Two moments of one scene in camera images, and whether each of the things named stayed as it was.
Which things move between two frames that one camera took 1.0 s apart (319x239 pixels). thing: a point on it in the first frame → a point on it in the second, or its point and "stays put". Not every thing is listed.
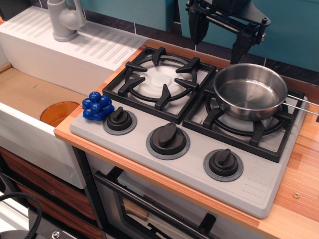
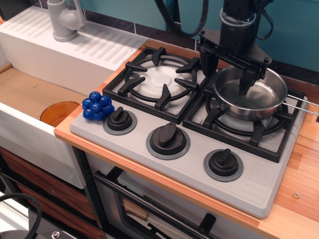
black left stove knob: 120,122 stays put
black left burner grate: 164,84 stays put
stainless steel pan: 253,92 stays put
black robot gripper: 239,16 → 238,44
